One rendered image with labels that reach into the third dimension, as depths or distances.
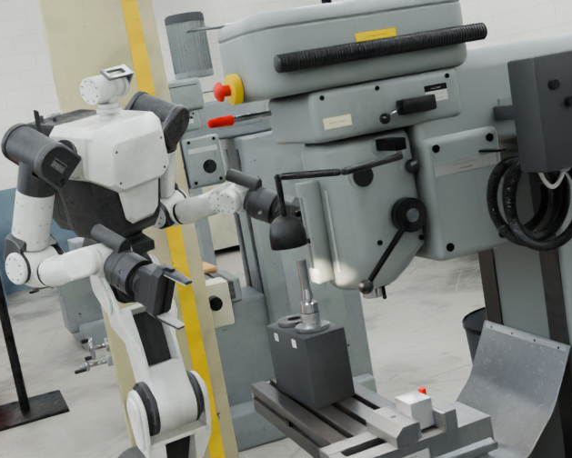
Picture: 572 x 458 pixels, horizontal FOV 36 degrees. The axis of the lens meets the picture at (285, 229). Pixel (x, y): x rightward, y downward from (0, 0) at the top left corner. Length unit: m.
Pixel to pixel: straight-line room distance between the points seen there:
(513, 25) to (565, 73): 6.70
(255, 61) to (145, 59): 1.84
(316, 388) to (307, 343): 0.12
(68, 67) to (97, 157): 1.31
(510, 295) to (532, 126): 0.60
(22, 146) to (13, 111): 8.58
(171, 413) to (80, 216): 0.55
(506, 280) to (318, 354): 0.50
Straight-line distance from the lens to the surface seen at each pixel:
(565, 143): 1.67
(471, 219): 1.86
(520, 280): 2.09
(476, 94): 1.87
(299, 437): 2.26
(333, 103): 1.70
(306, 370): 2.25
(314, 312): 2.25
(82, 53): 3.44
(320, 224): 1.80
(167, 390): 2.28
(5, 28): 10.78
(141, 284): 1.92
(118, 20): 3.48
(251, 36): 1.67
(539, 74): 1.64
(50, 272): 2.14
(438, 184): 1.81
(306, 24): 1.68
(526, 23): 8.21
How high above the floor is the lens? 1.74
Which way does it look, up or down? 9 degrees down
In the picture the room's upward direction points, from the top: 10 degrees counter-clockwise
